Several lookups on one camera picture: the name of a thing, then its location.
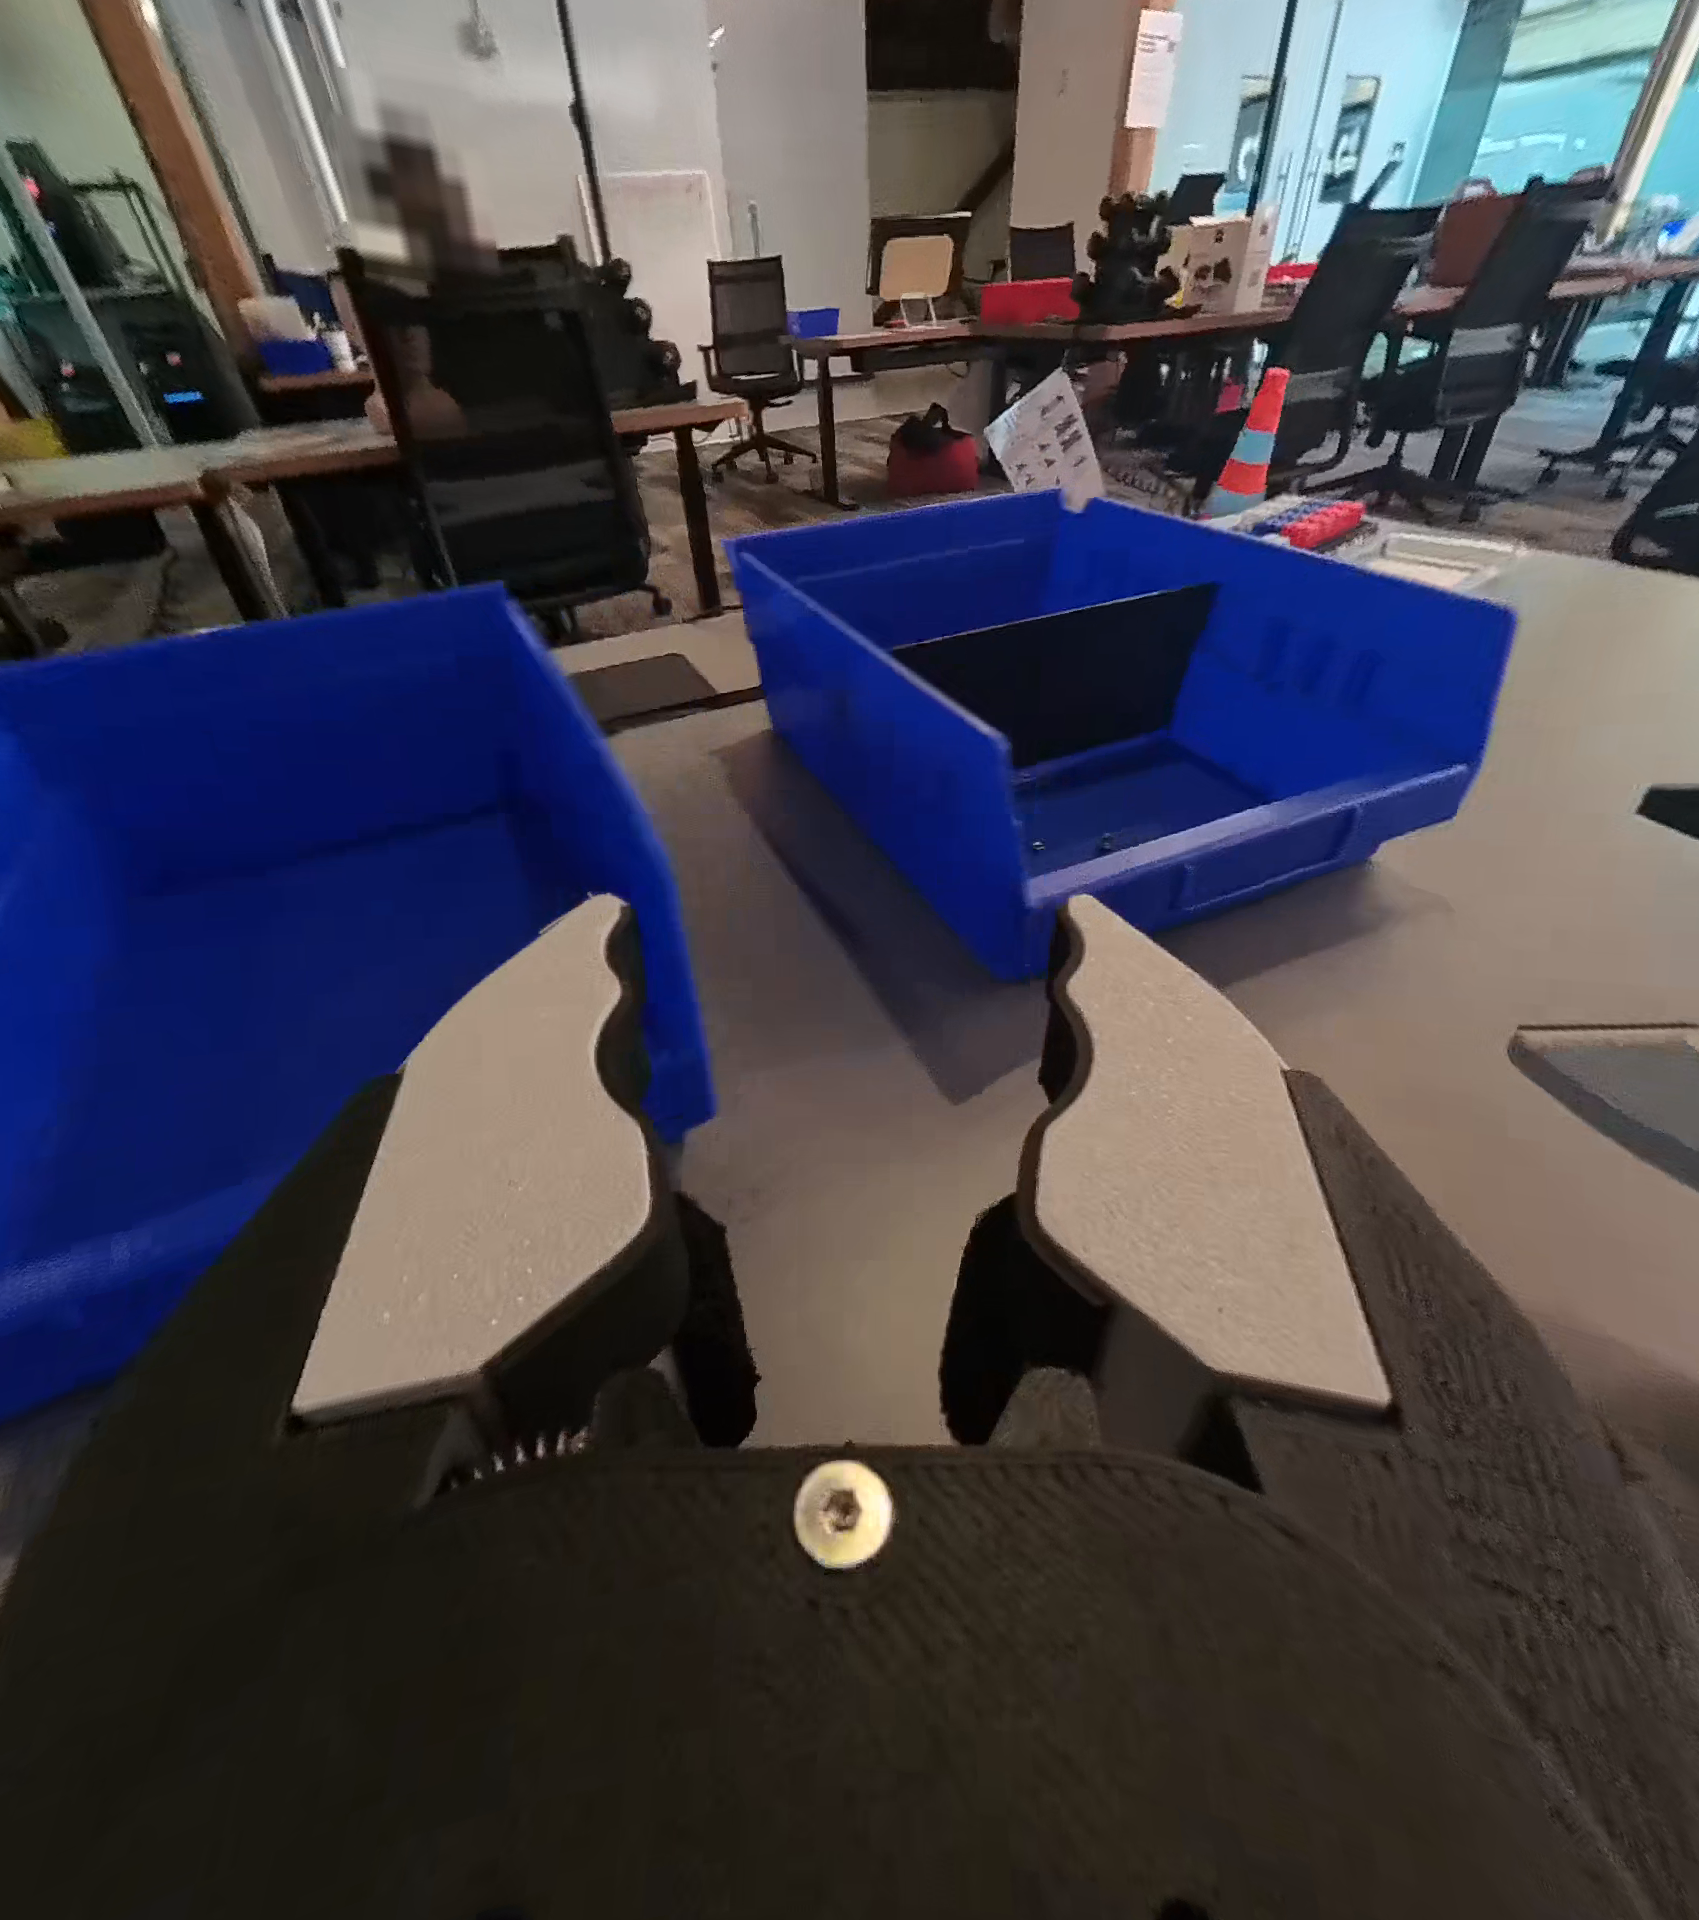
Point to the yellow plastic bin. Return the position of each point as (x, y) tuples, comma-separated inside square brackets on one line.
[(25, 441)]

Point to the clear plastic tray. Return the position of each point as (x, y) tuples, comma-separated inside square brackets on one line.
[(1450, 559)]

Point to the white instruction sheet sign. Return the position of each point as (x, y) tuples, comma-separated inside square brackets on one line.
[(1044, 442)]

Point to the white product box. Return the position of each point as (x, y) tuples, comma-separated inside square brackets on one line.
[(1224, 262)]

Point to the red plastic bin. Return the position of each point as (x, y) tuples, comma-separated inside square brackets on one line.
[(1030, 301)]

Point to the blue labelled plastic bin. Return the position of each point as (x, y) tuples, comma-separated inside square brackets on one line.
[(189, 930)]

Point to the black robot toy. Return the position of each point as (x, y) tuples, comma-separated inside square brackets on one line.
[(1126, 262)]

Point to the black equipment rack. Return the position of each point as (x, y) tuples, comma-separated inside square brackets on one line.
[(115, 330)]

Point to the black smartphone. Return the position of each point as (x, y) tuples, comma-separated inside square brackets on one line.
[(641, 690)]

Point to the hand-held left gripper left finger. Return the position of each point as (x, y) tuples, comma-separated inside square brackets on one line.
[(489, 1200)]

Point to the red bag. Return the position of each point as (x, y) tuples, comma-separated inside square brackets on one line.
[(932, 459)]

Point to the blue storage bins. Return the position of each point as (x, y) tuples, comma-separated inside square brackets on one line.
[(295, 356), (815, 322)]

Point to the black bin divider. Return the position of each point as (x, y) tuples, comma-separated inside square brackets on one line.
[(1060, 675)]

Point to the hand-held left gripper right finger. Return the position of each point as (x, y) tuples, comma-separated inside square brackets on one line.
[(1194, 1200)]

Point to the coloured plastic blocks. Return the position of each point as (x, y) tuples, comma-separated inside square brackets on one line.
[(1308, 522)]

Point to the wooden post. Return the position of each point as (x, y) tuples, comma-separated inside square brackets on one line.
[(175, 165)]

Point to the wooden top desk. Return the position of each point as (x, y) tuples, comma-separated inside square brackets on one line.
[(940, 339), (115, 465)]

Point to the orange blue-striped traffic cone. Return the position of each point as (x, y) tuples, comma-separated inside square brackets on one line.
[(1252, 459)]

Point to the blue divided plastic bin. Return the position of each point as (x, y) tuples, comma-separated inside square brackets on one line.
[(865, 720)]

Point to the whiteboard on stand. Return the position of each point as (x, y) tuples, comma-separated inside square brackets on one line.
[(655, 255)]

